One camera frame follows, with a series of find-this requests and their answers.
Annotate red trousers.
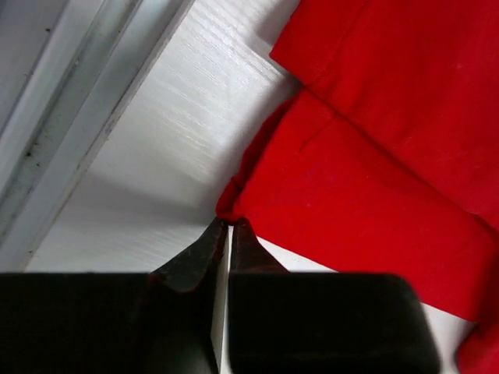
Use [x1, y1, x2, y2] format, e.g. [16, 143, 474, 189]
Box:
[216, 1, 498, 373]

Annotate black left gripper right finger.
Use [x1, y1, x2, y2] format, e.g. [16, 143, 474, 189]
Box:
[228, 219, 441, 374]

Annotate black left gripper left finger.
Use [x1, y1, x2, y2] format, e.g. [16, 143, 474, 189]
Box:
[1, 219, 228, 373]

